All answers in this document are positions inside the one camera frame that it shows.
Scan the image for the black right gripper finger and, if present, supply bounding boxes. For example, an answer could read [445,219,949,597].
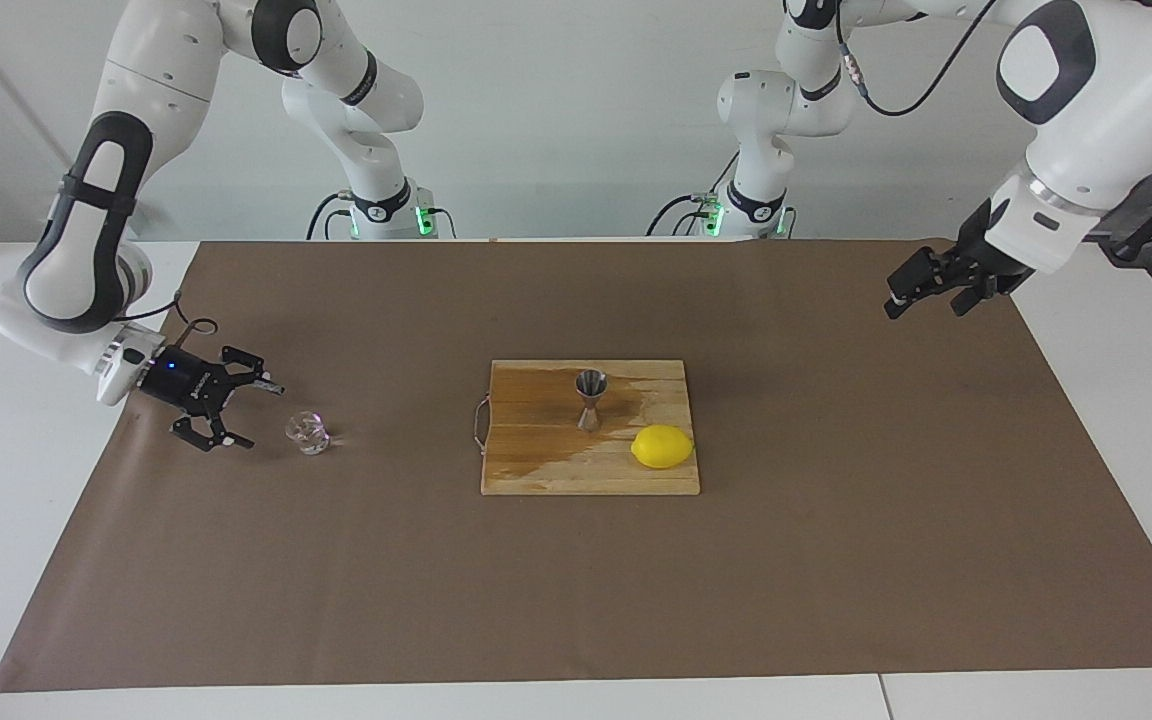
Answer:
[170,412,257,454]
[219,344,287,398]

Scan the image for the small clear glass cup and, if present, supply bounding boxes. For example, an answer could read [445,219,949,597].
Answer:
[284,410,332,456]

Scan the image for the steel double jigger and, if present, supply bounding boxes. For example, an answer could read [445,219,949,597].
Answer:
[575,368,609,433]

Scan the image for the yellow lemon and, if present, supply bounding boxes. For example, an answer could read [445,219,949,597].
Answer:
[630,423,695,471]

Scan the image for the wooden cutting board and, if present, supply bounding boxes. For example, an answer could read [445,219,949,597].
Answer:
[471,359,702,497]

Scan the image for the brown paper table mat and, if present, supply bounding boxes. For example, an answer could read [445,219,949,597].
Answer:
[0,238,1152,693]

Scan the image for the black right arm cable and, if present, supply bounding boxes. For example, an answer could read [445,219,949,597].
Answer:
[116,288,220,349]

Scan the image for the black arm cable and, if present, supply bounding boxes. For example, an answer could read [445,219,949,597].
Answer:
[836,0,999,117]
[116,288,220,349]

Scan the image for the black right base cables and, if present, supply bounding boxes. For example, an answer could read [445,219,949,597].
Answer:
[304,190,355,242]

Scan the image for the black base cables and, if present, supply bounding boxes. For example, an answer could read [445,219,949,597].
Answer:
[646,150,739,239]
[304,190,355,242]

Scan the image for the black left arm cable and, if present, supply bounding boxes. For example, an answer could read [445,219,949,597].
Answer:
[836,0,999,117]

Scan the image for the black left base cables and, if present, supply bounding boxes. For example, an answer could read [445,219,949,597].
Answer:
[646,150,739,239]

